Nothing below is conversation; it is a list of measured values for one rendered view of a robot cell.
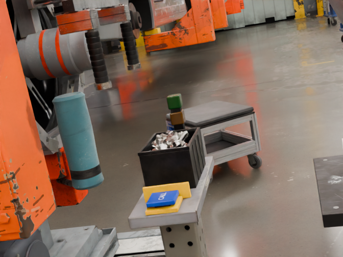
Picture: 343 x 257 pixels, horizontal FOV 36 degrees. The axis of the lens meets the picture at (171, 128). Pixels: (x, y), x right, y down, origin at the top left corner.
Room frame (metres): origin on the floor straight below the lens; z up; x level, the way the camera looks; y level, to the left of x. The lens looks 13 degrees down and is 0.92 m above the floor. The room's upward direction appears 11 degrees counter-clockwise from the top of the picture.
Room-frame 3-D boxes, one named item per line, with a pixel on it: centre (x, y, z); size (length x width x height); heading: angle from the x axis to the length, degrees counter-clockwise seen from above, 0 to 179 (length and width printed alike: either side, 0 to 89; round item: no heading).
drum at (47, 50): (1.56, 0.28, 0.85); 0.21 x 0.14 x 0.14; 78
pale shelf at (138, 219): (1.40, 0.02, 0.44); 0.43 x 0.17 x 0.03; 168
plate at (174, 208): (1.23, 0.05, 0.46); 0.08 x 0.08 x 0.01; 78
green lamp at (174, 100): (1.59, -0.02, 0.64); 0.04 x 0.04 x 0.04; 78
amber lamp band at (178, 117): (1.59, -0.02, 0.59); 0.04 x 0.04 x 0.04; 78
